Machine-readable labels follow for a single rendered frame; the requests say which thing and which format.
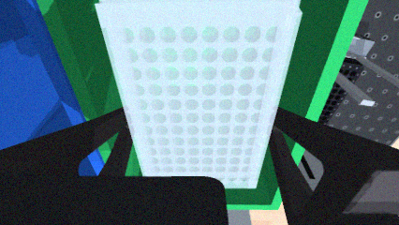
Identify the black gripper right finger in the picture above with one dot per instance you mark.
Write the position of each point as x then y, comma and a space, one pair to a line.
360, 178

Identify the green bin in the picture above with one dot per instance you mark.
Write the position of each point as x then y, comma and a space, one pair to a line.
326, 30

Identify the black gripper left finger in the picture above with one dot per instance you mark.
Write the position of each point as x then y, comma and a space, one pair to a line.
61, 152

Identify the blue open tray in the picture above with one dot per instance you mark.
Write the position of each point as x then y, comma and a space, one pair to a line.
29, 75

